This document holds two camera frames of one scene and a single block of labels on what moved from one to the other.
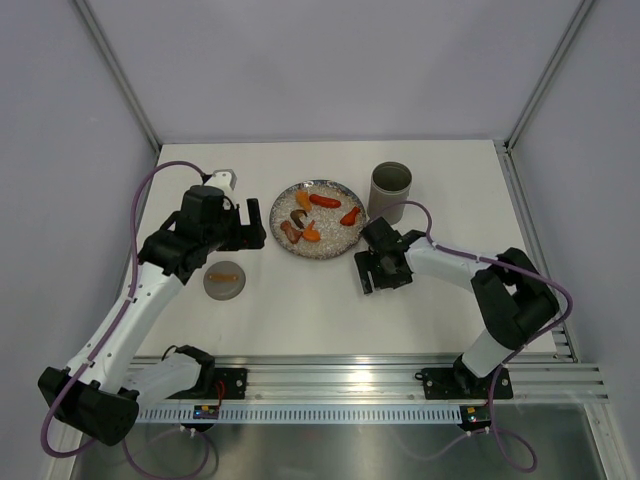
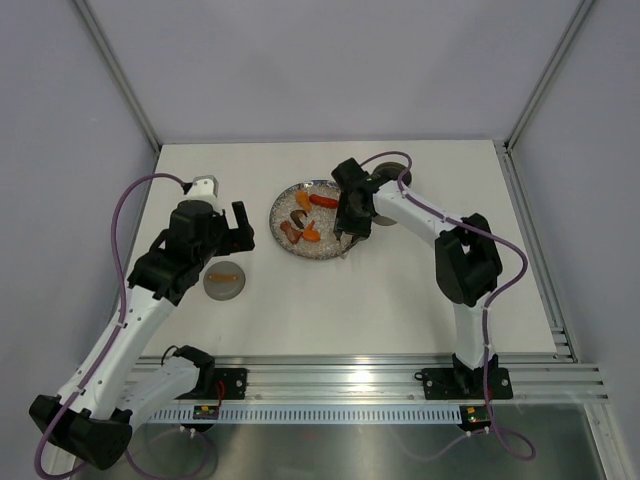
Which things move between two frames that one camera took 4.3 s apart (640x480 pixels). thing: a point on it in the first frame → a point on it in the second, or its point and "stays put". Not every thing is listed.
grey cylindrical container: [389, 189] stays put
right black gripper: [365, 261] → [361, 230]
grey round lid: [224, 280] stays put
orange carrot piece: [310, 234] stays put
